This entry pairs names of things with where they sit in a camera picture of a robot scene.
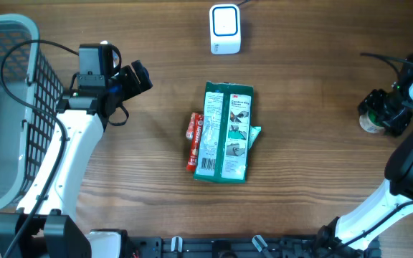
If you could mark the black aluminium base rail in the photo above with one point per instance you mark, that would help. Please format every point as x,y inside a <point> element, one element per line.
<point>178,247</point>

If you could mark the white barcode scanner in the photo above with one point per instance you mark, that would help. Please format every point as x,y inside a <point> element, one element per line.
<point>225,29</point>

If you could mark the orange red snack packet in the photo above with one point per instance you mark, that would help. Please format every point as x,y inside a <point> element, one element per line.
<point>190,129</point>

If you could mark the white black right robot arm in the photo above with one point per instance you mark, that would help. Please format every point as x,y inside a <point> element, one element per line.
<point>351,235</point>

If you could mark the teal tissue packet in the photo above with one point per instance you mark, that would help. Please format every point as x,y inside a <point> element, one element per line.
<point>254,132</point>

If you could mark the grey plastic mesh basket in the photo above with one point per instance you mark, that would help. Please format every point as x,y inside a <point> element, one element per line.
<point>24,134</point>

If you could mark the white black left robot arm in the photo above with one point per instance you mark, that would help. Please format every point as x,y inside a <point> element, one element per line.
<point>44,222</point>

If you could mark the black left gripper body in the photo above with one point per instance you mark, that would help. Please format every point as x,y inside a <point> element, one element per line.
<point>127,84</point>

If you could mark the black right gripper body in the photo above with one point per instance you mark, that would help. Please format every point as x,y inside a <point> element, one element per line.
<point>393,110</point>

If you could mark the green sponge package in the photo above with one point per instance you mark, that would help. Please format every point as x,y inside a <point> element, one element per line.
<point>225,137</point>

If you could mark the green lid jar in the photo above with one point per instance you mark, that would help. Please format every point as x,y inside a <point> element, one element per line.
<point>366,124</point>

